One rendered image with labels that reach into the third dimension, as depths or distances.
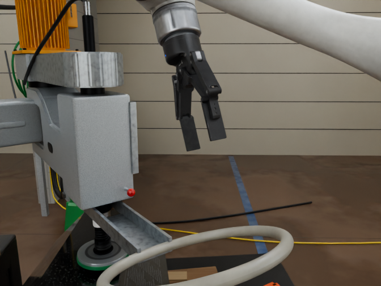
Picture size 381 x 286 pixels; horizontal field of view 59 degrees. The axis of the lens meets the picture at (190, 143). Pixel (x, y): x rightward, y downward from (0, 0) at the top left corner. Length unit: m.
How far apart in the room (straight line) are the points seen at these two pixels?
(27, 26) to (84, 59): 0.72
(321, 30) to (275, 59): 5.69
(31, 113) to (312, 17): 1.55
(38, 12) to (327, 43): 1.55
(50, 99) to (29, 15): 0.42
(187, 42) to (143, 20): 5.55
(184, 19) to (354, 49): 0.31
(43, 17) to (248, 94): 4.74
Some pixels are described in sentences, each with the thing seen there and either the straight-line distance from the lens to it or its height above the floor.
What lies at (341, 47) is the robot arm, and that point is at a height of 1.71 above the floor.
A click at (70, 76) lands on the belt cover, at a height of 1.64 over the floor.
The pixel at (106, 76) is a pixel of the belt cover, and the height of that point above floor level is 1.64.
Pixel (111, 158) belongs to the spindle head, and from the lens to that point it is 1.31.
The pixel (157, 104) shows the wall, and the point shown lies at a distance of 6.19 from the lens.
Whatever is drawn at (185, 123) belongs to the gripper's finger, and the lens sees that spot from 0.72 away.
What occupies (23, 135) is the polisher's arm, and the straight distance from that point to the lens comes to 1.88.
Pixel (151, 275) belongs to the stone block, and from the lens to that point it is 1.68.
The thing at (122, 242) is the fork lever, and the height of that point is 1.12.
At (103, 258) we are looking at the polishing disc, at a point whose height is 0.91.
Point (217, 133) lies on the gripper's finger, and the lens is 0.59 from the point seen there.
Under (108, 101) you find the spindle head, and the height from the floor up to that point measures 1.55.
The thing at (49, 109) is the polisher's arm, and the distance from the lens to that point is 1.68.
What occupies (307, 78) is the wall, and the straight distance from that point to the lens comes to 6.40.
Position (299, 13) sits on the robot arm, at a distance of 0.55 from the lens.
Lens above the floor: 1.69
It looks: 14 degrees down
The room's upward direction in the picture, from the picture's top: straight up
